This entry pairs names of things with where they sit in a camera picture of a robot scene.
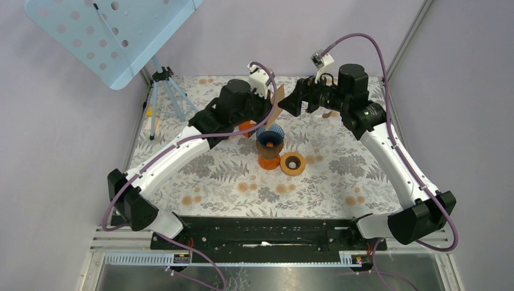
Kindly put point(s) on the orange coffee filter box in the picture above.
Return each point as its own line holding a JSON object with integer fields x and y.
{"x": 247, "y": 125}

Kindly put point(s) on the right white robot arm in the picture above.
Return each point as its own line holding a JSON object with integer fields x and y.
{"x": 424, "y": 208}

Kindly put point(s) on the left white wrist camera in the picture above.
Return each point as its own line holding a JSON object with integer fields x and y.
{"x": 259, "y": 80}

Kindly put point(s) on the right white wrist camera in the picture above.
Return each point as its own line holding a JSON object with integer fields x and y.
{"x": 322, "y": 62}

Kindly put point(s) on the orange glass carafe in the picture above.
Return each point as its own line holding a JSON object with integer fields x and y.
{"x": 269, "y": 163}

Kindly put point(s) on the blue glass dripper cone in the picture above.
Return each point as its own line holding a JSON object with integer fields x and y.
{"x": 274, "y": 135}

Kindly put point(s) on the clear glass carafe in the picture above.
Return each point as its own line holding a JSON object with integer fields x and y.
{"x": 331, "y": 114}

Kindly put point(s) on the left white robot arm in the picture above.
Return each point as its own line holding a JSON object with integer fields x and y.
{"x": 130, "y": 192}

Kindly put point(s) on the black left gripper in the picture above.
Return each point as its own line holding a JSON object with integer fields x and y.
{"x": 266, "y": 106}

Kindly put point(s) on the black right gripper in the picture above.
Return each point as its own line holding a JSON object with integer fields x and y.
{"x": 293, "y": 103}

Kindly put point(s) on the light blue music stand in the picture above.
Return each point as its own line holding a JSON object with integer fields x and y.
{"x": 116, "y": 39}

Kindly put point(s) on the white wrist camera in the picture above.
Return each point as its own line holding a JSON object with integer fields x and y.
{"x": 259, "y": 80}
{"x": 322, "y": 62}

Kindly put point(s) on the floral tablecloth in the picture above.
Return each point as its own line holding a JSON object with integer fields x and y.
{"x": 341, "y": 178}

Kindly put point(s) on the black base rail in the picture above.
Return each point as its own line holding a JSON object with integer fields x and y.
{"x": 274, "y": 240}

